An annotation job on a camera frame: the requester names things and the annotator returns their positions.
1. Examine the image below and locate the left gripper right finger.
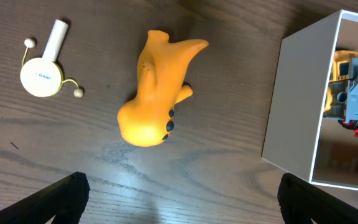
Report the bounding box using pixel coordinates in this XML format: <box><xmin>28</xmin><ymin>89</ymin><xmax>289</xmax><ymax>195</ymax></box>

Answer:
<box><xmin>277</xmin><ymin>173</ymin><xmax>358</xmax><ymax>224</ymax></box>

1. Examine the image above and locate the white yellow pellet drum toy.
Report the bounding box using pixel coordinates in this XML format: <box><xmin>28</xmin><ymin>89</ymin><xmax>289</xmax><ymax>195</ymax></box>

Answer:
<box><xmin>20</xmin><ymin>19</ymin><xmax>84</xmax><ymax>98</ymax></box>

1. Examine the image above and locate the orange rubber toy animal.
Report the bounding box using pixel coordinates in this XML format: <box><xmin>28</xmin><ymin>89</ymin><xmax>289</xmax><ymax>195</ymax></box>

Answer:
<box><xmin>117</xmin><ymin>30</ymin><xmax>209</xmax><ymax>147</ymax></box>

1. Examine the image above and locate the white cardboard box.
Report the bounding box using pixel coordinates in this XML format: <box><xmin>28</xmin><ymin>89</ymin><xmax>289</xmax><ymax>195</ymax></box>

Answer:
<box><xmin>262</xmin><ymin>10</ymin><xmax>358</xmax><ymax>190</ymax></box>

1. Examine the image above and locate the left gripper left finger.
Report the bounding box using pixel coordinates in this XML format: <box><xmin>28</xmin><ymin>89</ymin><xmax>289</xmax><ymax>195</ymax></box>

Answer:
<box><xmin>0</xmin><ymin>172</ymin><xmax>90</xmax><ymax>223</ymax></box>

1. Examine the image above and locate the yellow grey toy dump truck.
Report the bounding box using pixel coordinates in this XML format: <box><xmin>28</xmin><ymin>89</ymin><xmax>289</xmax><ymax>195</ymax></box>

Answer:
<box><xmin>323</xmin><ymin>50</ymin><xmax>358</xmax><ymax>123</ymax></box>

